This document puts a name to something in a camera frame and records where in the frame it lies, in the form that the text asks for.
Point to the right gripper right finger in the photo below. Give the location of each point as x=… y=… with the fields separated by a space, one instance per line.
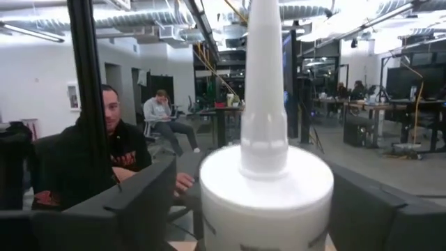
x=383 y=230

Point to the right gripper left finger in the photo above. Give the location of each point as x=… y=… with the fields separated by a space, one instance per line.
x=104 y=226

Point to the orange sealant tube white nozzle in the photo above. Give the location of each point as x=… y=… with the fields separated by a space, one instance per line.
x=265 y=209

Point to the person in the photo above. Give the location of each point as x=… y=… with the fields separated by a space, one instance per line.
x=358 y=90
x=157 y=111
x=342 y=91
x=129 y=150

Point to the person's hand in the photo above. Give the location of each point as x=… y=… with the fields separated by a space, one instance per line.
x=184 y=181

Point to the black floor speaker box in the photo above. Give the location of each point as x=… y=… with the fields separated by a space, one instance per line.
x=359 y=132

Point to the black monitor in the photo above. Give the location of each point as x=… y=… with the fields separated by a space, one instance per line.
x=400 y=82

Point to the dark standing table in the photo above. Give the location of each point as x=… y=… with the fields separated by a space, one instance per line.
x=221 y=125

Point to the white paper cup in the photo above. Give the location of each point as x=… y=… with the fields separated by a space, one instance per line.
x=230 y=100

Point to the white framed wall picture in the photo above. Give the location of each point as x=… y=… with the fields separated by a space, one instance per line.
x=73 y=97

